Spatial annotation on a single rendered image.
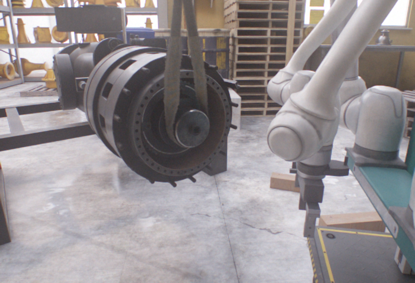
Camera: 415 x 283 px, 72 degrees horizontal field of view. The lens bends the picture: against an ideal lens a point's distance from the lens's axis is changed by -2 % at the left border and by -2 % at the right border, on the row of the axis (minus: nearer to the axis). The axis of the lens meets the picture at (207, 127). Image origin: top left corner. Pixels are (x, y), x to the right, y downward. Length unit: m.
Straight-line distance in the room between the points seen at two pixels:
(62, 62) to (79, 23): 1.41
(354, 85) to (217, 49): 3.13
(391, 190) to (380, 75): 6.00
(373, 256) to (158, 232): 1.19
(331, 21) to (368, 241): 0.94
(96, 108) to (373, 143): 1.09
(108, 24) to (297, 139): 3.23
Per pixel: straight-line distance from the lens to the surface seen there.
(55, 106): 2.94
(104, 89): 1.26
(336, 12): 1.10
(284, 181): 2.42
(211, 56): 4.24
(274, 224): 2.04
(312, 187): 0.79
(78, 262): 1.86
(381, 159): 1.21
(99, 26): 3.65
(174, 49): 0.99
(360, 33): 0.64
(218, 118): 1.22
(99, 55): 1.58
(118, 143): 1.06
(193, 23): 1.00
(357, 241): 1.49
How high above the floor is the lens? 1.15
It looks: 17 degrees down
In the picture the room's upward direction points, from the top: straight up
